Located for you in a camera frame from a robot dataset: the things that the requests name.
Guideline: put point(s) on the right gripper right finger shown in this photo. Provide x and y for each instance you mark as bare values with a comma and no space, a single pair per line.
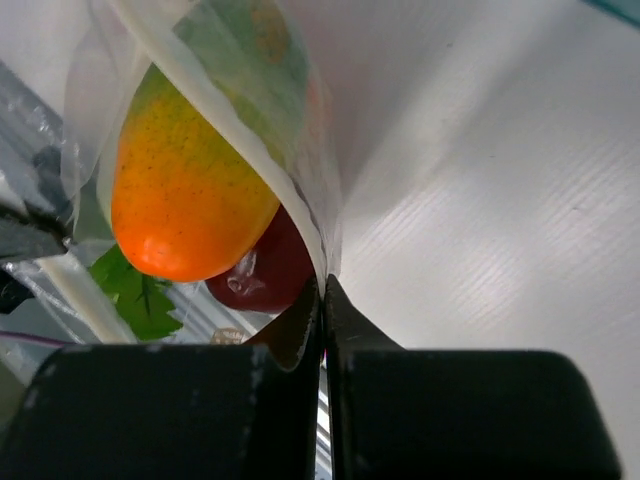
400,413

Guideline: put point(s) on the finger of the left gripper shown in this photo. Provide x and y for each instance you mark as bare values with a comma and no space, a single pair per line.
30,236

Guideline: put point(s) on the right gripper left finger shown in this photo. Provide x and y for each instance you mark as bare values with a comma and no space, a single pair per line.
183,411

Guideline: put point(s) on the dark red apple toy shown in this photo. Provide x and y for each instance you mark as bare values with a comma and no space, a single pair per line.
269,278

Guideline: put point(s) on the orange green mango toy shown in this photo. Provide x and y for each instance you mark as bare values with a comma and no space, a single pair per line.
185,205

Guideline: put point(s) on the clear zip top bag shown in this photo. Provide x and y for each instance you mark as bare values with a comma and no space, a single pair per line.
244,67

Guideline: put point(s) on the green leaf toy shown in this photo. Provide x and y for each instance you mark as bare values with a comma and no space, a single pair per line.
139,299

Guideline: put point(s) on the teal plastic tray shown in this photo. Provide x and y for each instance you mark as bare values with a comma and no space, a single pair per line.
627,11

